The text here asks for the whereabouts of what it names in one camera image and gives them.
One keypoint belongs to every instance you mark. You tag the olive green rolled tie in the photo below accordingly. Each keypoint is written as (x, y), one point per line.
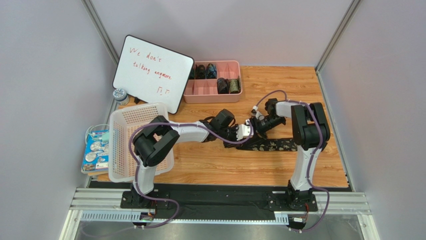
(234, 85)

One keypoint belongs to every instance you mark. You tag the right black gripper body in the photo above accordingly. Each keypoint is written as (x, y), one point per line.
(258, 123)

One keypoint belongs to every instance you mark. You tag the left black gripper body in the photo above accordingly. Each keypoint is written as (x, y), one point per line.
(234, 133)

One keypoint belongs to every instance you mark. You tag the black rolled tie far left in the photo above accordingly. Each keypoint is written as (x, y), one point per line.
(192, 74)

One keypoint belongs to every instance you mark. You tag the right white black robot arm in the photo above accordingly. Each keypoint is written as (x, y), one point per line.
(310, 131)

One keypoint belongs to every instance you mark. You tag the small blue white jar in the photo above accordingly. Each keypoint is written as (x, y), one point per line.
(121, 96)

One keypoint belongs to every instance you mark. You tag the dark blue rolled tie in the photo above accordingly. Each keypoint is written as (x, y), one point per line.
(211, 71)

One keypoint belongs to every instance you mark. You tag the white whiteboard with red writing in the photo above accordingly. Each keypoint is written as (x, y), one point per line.
(152, 73)

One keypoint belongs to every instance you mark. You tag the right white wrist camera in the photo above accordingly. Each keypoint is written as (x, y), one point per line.
(256, 113)

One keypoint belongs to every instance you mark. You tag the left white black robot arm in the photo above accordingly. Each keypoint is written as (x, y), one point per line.
(150, 144)

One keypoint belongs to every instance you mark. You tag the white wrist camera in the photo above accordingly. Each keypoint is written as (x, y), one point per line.
(244, 130)
(256, 113)

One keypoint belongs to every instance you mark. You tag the black glossy rolled tie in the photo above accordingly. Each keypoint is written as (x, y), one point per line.
(222, 86)

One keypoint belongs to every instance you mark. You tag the aluminium frame rail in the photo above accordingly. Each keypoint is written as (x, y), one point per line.
(94, 214)

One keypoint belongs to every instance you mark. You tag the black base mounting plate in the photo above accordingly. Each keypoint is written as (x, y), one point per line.
(213, 202)

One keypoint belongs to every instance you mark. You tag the white plastic mesh basket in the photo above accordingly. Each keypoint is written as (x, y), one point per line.
(122, 124)

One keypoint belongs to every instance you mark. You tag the pink divided organizer box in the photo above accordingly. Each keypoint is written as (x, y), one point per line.
(204, 91)

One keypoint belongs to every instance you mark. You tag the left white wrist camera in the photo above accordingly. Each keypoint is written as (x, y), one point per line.
(244, 130)

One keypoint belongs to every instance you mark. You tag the black floral patterned tie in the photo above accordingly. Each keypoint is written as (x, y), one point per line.
(265, 145)

